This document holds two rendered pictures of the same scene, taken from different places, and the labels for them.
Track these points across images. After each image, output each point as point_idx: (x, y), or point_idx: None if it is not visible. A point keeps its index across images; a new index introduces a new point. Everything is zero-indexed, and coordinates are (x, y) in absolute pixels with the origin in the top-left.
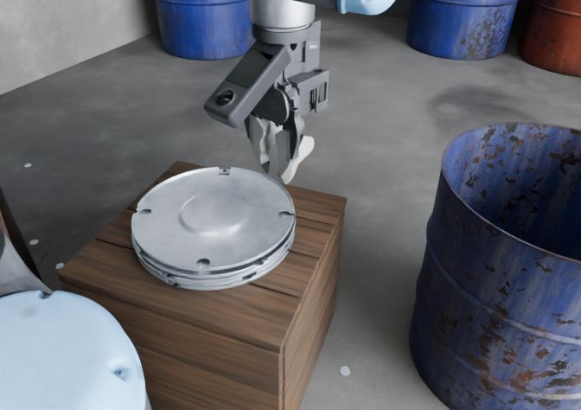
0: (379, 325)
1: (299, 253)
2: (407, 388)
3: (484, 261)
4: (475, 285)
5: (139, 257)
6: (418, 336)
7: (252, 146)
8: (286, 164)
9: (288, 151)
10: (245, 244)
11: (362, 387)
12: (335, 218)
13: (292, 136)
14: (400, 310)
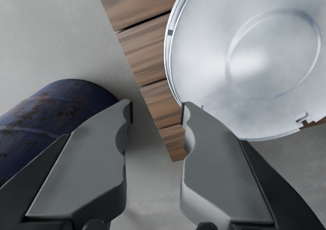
0: (139, 100)
1: (159, 81)
2: (101, 74)
3: (6, 158)
4: (27, 139)
5: None
6: (104, 103)
7: (220, 126)
8: (93, 120)
9: (70, 148)
10: (201, 41)
11: (121, 58)
12: (162, 137)
13: (9, 206)
14: (136, 116)
